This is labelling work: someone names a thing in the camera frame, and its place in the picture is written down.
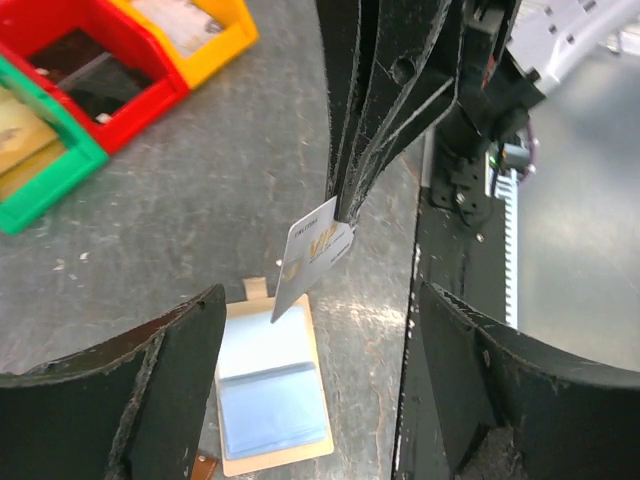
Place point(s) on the yellow plastic bin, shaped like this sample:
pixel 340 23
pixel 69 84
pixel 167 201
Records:
pixel 240 33

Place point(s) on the beige card holder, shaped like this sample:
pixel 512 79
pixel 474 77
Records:
pixel 272 407

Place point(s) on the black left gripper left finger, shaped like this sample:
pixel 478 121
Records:
pixel 131 407

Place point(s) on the white gold VIP card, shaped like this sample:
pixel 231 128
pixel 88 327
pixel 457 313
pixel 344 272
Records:
pixel 314 244

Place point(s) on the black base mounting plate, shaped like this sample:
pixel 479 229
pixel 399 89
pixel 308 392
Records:
pixel 444 410

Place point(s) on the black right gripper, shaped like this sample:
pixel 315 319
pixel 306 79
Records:
pixel 394 68

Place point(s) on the grey slotted cable duct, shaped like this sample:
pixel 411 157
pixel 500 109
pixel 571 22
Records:
pixel 507 191

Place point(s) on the brown leather card wallet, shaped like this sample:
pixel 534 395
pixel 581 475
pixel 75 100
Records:
pixel 204 466

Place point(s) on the red plastic bin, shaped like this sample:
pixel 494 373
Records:
pixel 29 26

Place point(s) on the silver white credit card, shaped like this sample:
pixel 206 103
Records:
pixel 187 26

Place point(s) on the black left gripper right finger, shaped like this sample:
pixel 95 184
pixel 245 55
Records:
pixel 568 417

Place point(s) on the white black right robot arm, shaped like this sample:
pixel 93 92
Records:
pixel 547 45

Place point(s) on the green plastic bin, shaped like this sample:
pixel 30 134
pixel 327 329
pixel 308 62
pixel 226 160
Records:
pixel 34 185

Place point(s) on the black cards in red bin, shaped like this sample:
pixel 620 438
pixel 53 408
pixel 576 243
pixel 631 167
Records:
pixel 97 81

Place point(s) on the gold cards in green bin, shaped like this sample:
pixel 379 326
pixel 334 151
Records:
pixel 28 144

